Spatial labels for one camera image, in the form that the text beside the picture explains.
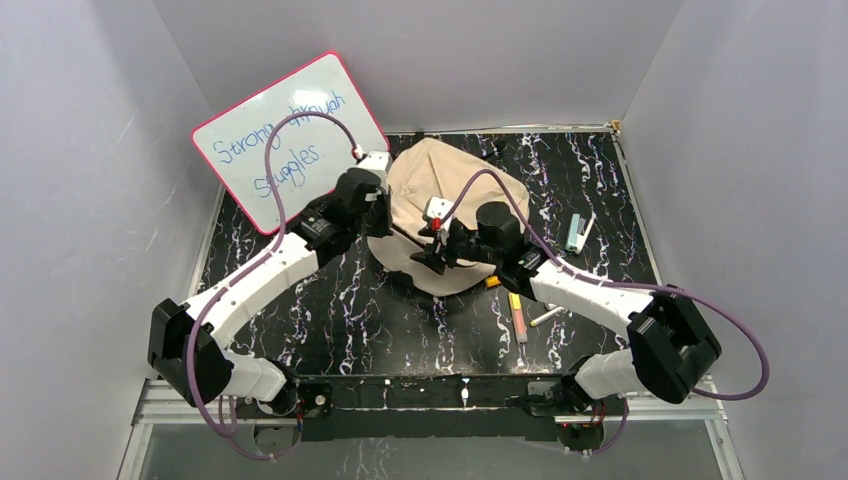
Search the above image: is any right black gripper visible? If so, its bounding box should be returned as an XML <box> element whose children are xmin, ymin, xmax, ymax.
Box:
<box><xmin>409</xmin><ymin>221</ymin><xmax>502</xmax><ymax>276</ymax></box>

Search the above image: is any beige backpack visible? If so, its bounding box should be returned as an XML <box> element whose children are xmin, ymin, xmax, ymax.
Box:
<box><xmin>367</xmin><ymin>138</ymin><xmax>529</xmax><ymax>297</ymax></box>

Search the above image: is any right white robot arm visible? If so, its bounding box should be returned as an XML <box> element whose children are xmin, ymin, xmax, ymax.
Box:
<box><xmin>412</xmin><ymin>197</ymin><xmax>722</xmax><ymax>414</ymax></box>

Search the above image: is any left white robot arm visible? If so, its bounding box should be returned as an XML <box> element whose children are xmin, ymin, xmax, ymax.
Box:
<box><xmin>147</xmin><ymin>151</ymin><xmax>391</xmax><ymax>416</ymax></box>

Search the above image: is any yellow pink highlighter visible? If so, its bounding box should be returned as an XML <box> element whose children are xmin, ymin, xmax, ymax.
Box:
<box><xmin>508</xmin><ymin>293</ymin><xmax>528</xmax><ymax>344</ymax></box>

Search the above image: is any light blue eraser box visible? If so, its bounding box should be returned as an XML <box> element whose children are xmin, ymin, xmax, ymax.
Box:
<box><xmin>565</xmin><ymin>213</ymin><xmax>596</xmax><ymax>255</ymax></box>

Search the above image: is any pink framed whiteboard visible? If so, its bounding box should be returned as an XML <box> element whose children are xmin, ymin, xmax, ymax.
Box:
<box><xmin>191</xmin><ymin>52</ymin><xmax>388</xmax><ymax>235</ymax></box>

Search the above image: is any yellow white pen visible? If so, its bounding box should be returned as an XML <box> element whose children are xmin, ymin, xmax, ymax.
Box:
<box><xmin>529</xmin><ymin>306</ymin><xmax>566</xmax><ymax>328</ymax></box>

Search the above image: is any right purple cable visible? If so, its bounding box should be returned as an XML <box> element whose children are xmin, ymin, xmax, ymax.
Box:
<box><xmin>437</xmin><ymin>168</ymin><xmax>772</xmax><ymax>458</ymax></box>

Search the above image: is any purple cable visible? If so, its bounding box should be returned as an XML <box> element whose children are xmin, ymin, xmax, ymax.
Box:
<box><xmin>185</xmin><ymin>111</ymin><xmax>364</xmax><ymax>462</ymax></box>
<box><xmin>437</xmin><ymin>168</ymin><xmax>772</xmax><ymax>458</ymax></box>

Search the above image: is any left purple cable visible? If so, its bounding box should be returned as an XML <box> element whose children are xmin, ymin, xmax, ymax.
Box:
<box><xmin>185</xmin><ymin>111</ymin><xmax>364</xmax><ymax>462</ymax></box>

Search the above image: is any black base frame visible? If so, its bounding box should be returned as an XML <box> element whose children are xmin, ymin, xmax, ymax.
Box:
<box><xmin>235</xmin><ymin>360</ymin><xmax>631</xmax><ymax>458</ymax></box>

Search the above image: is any aluminium rail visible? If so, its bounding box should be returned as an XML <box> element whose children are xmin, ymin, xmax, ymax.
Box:
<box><xmin>132</xmin><ymin>374</ymin><xmax>729</xmax><ymax>427</ymax></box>

